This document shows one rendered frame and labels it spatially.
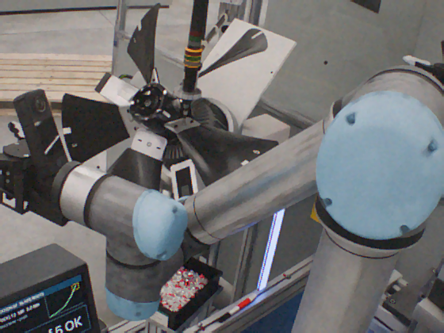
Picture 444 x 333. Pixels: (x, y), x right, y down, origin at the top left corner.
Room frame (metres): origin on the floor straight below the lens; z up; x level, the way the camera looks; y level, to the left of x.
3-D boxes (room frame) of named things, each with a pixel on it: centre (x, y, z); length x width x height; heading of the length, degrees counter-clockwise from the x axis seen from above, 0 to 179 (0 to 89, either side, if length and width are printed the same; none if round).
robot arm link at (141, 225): (0.57, 0.10, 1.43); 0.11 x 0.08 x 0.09; 69
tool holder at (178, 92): (1.37, 0.12, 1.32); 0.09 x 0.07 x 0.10; 175
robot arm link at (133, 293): (0.58, 0.09, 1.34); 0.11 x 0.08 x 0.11; 159
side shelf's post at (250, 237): (1.86, -0.14, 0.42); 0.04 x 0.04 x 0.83; 50
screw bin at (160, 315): (1.11, 0.08, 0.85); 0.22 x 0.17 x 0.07; 154
